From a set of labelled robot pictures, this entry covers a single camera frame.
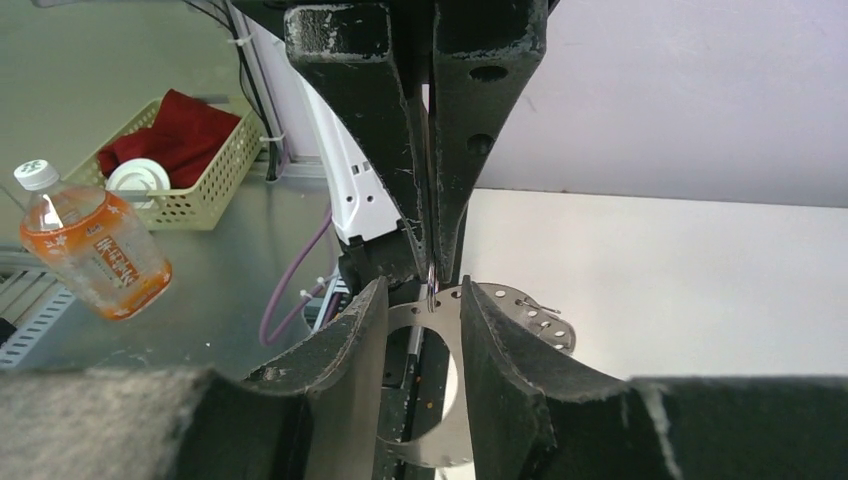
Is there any metal disc keyring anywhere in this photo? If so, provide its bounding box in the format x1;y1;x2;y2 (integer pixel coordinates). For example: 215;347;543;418
385;283;577;469

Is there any red cloth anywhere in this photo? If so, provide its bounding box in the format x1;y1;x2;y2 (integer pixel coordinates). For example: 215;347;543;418
96;89;241;189

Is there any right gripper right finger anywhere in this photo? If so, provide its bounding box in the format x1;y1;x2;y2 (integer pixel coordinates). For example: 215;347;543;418
460;280;847;479

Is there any white slotted cable duct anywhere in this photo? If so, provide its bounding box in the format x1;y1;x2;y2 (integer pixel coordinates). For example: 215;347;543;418
1;287;76;370

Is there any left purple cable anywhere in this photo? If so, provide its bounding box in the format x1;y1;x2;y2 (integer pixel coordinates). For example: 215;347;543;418
258;209;334;347

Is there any orange tea bottle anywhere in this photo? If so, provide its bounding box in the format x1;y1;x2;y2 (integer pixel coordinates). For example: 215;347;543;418
13;159;173;321

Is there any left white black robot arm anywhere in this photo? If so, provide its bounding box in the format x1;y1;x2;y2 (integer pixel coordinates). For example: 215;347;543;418
282;1;554;289

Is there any white round lid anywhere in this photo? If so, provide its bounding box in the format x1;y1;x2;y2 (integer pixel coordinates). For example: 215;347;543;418
106;158;171;210

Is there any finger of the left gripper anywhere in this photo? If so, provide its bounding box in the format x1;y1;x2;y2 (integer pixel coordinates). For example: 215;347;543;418
431;1;548;283
284;3;426;279

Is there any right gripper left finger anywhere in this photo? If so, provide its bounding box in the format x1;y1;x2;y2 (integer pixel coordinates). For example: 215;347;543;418
165;277;388;479

